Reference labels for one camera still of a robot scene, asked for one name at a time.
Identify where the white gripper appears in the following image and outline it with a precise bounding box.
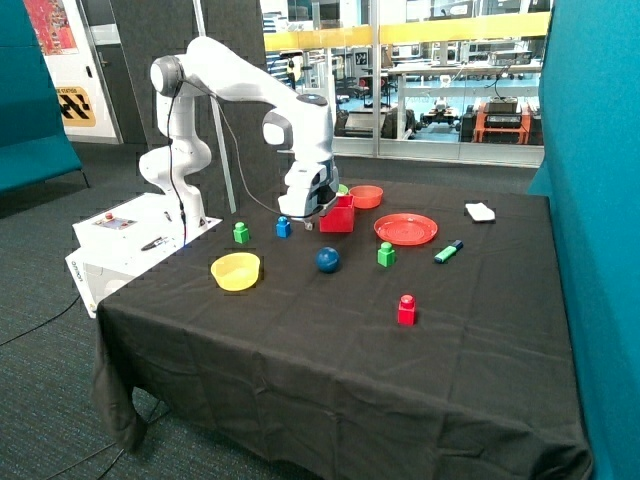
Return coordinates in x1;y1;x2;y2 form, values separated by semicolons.
278;159;339;231

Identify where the blue ball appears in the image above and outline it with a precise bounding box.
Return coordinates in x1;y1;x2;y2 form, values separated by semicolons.
315;247;340;274

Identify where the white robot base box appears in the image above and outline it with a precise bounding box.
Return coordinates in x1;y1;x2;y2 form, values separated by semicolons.
66;193;221;318

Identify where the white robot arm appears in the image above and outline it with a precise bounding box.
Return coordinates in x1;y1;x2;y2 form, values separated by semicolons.
140;36;340;235

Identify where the red square pot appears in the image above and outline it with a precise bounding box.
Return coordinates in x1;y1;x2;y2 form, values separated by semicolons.
320;195;355;233

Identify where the blue block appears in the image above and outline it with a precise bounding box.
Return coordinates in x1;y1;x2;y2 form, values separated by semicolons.
275;216;292;238

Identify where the small red bowl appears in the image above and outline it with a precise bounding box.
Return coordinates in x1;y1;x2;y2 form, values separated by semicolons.
349;185;384;209

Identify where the green block left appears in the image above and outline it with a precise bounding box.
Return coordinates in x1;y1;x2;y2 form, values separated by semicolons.
233;222;250;244

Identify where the green block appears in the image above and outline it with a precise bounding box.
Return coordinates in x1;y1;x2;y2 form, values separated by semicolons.
377;242;396;268
233;222;250;244

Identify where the green block right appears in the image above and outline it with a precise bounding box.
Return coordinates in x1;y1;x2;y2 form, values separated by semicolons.
377;242;396;268

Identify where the yellow plastic bowl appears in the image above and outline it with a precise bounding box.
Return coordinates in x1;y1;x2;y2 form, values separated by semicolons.
210;252;261;292

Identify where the red plastic plate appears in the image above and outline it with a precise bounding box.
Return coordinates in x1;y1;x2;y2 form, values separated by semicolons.
373;213;439;246

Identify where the red block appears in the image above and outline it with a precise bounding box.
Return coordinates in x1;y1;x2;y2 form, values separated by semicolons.
397;294;416;326

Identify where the black tablecloth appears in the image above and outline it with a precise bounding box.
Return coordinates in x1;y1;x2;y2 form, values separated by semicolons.
92;183;594;479

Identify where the green highlighter pen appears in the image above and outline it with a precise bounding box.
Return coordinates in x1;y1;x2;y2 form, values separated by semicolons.
434;240;464;264

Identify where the white folded cloth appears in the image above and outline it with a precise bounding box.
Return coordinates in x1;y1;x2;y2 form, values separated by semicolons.
465;202;496;223

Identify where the orange black cart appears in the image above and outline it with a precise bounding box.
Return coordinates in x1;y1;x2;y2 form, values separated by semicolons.
472;97;531;145

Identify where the grey metal pole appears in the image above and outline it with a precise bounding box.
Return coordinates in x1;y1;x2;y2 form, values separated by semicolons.
192;0;237;214

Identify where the yellow black sign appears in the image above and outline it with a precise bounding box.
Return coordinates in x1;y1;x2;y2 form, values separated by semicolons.
56;86;96;128

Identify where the teal sofa left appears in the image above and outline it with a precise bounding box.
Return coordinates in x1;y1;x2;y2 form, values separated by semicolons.
1;1;83;193

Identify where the teal partition right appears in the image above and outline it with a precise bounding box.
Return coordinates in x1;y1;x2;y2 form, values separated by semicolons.
530;1;639;479

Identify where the red poster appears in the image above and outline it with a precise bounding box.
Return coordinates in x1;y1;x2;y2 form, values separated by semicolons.
23;0;78;56

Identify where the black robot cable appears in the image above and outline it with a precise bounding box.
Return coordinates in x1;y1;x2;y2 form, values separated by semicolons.
165;74;306;249

